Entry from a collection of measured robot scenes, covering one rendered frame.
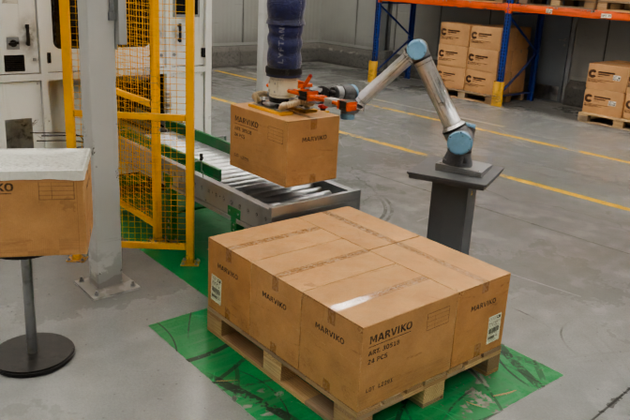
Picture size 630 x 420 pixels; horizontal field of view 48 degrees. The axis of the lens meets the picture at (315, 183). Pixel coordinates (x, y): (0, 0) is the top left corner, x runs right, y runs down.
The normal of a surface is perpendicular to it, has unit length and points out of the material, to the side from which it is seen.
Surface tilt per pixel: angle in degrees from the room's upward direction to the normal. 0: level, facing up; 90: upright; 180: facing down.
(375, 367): 90
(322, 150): 90
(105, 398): 0
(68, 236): 90
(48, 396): 0
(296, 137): 90
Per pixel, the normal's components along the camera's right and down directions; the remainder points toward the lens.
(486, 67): -0.73, 0.22
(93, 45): 0.63, 0.25
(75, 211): 0.22, 0.29
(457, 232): -0.45, 0.23
